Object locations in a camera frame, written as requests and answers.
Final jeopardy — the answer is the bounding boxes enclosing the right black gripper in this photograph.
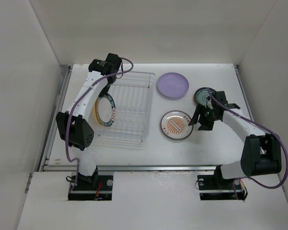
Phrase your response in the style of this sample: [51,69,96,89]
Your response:
[188,103,219,131]

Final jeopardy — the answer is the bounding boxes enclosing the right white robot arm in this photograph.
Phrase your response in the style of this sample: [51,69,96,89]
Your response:
[189,88,286,189]

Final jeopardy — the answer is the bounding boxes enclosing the aluminium table edge rail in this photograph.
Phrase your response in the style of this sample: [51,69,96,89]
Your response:
[39,66,271,172]

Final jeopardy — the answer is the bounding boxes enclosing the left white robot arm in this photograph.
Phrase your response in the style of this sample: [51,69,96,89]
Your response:
[56,53,125,191]

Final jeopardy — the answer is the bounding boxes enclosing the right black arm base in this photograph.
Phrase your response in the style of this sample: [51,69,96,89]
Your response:
[194,174,248,201]

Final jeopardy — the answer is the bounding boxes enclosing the lavender purple plate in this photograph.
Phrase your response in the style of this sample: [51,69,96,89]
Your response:
[156,72,190,100]

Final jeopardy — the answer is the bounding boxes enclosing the blue floral green plate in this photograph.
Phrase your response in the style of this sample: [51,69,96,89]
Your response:
[193,87,210,106]

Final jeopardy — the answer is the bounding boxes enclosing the white plate orange sunburst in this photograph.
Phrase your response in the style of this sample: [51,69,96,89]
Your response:
[160,110,193,141]

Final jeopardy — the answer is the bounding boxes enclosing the clear wire dish rack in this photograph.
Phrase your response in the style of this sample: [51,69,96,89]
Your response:
[89,71,156,143]

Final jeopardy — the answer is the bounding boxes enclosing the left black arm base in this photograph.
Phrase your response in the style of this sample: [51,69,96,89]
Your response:
[66,172,114,201]

